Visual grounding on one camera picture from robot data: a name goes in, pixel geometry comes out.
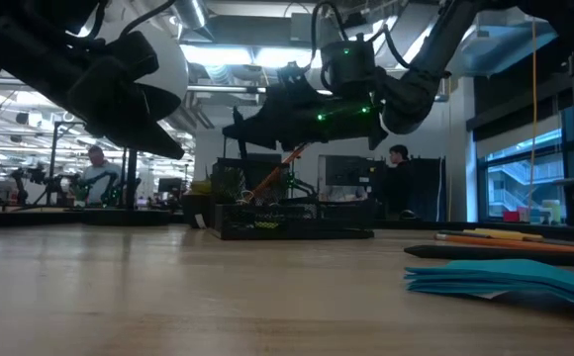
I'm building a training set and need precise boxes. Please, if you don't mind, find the blue sticky note stack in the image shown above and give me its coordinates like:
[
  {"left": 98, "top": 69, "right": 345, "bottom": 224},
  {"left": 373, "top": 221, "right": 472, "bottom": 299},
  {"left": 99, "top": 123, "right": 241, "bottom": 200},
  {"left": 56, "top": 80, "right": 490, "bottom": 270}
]
[{"left": 404, "top": 259, "right": 574, "bottom": 316}]

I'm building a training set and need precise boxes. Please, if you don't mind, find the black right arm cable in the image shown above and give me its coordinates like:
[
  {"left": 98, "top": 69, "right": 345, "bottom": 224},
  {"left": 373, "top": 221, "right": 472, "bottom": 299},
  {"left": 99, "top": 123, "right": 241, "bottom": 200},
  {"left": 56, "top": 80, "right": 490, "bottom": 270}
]
[{"left": 310, "top": 0, "right": 412, "bottom": 70}]

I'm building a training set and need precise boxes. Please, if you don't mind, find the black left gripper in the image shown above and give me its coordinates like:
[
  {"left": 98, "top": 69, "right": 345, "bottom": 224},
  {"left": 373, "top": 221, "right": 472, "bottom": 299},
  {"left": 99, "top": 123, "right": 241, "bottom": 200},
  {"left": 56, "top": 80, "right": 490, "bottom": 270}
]
[{"left": 0, "top": 14, "right": 186, "bottom": 161}]

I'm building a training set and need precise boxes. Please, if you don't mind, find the orange pencil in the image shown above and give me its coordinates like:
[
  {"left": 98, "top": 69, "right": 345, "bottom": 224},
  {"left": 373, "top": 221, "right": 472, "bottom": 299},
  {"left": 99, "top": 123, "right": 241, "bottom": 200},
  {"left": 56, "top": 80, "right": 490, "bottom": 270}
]
[
  {"left": 434, "top": 232, "right": 574, "bottom": 256},
  {"left": 249, "top": 142, "right": 313, "bottom": 202}
]

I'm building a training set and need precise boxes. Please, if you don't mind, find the person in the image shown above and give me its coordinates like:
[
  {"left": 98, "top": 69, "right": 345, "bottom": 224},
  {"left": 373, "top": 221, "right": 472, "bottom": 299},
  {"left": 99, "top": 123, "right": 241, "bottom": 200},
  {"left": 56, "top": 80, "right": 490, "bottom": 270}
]
[
  {"left": 79, "top": 144, "right": 123, "bottom": 207},
  {"left": 378, "top": 143, "right": 417, "bottom": 222}
]

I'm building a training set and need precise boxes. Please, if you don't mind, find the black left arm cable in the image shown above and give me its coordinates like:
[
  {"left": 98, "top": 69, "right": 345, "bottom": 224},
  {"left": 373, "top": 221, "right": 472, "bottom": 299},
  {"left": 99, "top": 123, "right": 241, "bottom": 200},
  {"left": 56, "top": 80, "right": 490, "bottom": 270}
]
[{"left": 118, "top": 0, "right": 178, "bottom": 39}]

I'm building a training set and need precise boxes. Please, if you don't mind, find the black storage cabinet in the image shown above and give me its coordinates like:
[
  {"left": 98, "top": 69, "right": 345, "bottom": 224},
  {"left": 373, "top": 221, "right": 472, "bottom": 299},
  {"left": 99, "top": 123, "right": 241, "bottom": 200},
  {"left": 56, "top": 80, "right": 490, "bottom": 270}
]
[{"left": 319, "top": 154, "right": 388, "bottom": 202}]

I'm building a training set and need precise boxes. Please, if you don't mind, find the long ceiling light fixture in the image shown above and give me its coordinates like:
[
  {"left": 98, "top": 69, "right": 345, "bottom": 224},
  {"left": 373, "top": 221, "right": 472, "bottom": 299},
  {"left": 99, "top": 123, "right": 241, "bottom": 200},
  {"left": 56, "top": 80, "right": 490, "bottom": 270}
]
[{"left": 186, "top": 84, "right": 450, "bottom": 103}]

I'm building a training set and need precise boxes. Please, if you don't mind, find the black partition panel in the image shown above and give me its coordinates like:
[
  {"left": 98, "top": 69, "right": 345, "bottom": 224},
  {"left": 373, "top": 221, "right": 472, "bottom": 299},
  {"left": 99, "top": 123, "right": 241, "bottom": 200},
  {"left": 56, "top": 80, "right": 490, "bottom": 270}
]
[{"left": 408, "top": 155, "right": 447, "bottom": 223}]

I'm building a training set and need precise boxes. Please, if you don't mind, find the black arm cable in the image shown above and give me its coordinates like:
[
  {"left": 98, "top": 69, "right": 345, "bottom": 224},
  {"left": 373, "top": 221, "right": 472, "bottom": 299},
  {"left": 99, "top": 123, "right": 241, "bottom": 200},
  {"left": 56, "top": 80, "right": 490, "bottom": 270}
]
[
  {"left": 118, "top": 0, "right": 178, "bottom": 39},
  {"left": 310, "top": 0, "right": 412, "bottom": 70}
]

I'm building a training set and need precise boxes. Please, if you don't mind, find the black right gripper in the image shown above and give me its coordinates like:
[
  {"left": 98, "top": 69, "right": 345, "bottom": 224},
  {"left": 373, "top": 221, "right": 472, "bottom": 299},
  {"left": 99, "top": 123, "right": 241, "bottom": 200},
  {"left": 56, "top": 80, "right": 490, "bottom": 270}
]
[{"left": 221, "top": 91, "right": 390, "bottom": 152}]

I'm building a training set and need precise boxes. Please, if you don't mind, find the silver ventilation duct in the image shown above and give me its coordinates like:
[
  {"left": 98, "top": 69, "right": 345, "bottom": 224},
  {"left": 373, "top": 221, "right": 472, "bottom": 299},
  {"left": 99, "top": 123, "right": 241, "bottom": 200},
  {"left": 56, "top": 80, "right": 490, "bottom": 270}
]
[{"left": 170, "top": 0, "right": 209, "bottom": 31}]

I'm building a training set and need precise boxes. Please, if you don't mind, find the potted succulent plant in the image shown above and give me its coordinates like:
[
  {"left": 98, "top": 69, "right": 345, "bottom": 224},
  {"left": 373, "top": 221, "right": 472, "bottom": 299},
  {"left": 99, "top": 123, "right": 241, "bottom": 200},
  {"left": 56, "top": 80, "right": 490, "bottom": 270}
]
[{"left": 181, "top": 165, "right": 241, "bottom": 230}]

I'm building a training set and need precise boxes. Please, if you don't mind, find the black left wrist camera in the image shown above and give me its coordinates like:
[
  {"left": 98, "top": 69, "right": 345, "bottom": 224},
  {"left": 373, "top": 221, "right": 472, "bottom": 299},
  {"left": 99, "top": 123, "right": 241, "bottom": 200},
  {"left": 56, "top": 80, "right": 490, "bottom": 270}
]
[{"left": 102, "top": 30, "right": 160, "bottom": 85}]

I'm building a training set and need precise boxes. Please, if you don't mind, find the black metal frame stand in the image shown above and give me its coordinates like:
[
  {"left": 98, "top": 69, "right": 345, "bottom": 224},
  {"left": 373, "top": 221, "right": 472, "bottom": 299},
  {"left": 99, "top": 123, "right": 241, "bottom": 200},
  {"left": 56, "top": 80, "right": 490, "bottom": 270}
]
[{"left": 48, "top": 121, "right": 131, "bottom": 207}]

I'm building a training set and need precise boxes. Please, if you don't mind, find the black mesh desk organizer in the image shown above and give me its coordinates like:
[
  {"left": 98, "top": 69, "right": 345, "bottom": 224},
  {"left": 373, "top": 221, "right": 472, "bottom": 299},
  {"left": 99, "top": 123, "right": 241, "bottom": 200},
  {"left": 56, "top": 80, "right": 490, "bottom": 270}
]
[{"left": 211, "top": 156, "right": 376, "bottom": 242}]

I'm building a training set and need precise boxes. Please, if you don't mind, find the green translucent container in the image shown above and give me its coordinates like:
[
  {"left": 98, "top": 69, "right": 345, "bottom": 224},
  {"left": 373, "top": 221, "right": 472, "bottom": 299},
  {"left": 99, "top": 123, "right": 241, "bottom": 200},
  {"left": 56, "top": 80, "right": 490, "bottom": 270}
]
[{"left": 541, "top": 199, "right": 563, "bottom": 224}]

